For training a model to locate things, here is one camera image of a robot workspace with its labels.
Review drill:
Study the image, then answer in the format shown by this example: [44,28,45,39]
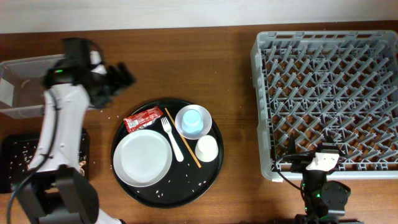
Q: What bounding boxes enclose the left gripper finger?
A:
[90,88,123,109]
[107,62,136,89]

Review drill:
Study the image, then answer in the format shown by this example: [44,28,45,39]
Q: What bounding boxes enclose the red snack wrapper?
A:
[123,106,163,133]

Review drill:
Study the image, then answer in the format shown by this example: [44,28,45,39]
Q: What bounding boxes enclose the white plate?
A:
[113,129,173,187]

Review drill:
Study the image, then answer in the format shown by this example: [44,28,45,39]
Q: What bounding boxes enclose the rice and food scraps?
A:
[7,138,90,179]

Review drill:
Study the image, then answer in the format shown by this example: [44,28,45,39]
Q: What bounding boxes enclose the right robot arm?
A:
[285,135,351,224]

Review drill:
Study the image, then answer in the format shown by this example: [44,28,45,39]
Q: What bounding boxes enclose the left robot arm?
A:
[6,37,136,223]

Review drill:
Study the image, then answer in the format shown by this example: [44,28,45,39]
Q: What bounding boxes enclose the grey dishwasher rack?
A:
[251,30,397,182]

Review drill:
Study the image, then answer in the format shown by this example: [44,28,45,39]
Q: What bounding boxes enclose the wooden chopstick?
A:
[164,107,202,169]

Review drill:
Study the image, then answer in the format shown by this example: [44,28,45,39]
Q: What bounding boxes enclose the clear plastic bin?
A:
[0,53,101,119]

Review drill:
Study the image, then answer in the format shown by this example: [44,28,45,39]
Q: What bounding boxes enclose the small white bowl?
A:
[175,105,212,140]

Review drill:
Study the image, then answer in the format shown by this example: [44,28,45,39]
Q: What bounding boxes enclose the light blue cup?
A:
[182,109,204,134]

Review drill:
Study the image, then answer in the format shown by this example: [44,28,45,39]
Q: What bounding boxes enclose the white cup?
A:
[195,135,218,162]

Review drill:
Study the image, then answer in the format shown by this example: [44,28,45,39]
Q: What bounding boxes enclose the round black serving tray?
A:
[111,98,224,208]

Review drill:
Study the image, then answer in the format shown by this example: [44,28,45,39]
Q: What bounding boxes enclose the white plastic fork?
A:
[161,117,184,162]

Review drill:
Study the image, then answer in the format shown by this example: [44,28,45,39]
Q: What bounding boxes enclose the black rectangular tray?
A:
[1,129,90,194]

